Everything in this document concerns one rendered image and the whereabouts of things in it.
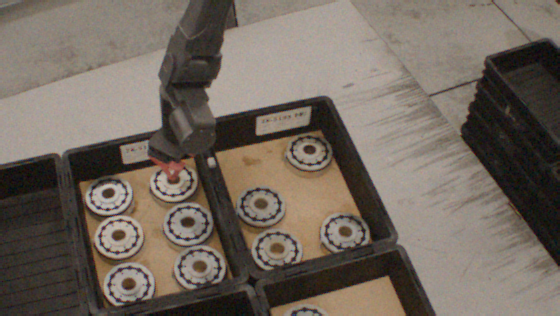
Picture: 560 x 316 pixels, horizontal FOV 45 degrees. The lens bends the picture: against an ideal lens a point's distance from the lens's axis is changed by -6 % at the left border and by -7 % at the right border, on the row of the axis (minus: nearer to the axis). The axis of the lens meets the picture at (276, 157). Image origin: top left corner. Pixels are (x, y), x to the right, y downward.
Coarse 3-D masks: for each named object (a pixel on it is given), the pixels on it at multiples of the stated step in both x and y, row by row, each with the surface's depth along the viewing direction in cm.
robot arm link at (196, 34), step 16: (192, 0) 102; (208, 0) 99; (224, 0) 100; (192, 16) 102; (208, 16) 101; (224, 16) 102; (176, 32) 106; (192, 32) 102; (208, 32) 103; (224, 32) 105; (176, 48) 106; (192, 48) 104; (208, 48) 105; (192, 64) 106; (208, 64) 108; (176, 80) 107; (192, 80) 109; (208, 80) 110
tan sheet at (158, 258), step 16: (192, 160) 158; (128, 176) 154; (144, 176) 154; (144, 192) 151; (144, 208) 149; (160, 208) 149; (208, 208) 150; (96, 224) 146; (144, 224) 146; (160, 224) 147; (160, 240) 144; (96, 256) 141; (144, 256) 142; (160, 256) 142; (176, 256) 142; (224, 256) 143; (160, 272) 140; (128, 288) 137; (160, 288) 137; (176, 288) 138
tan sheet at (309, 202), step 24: (264, 144) 161; (240, 168) 157; (264, 168) 157; (336, 168) 158; (240, 192) 153; (288, 192) 153; (312, 192) 154; (336, 192) 154; (288, 216) 150; (312, 216) 150; (360, 216) 150; (312, 240) 146
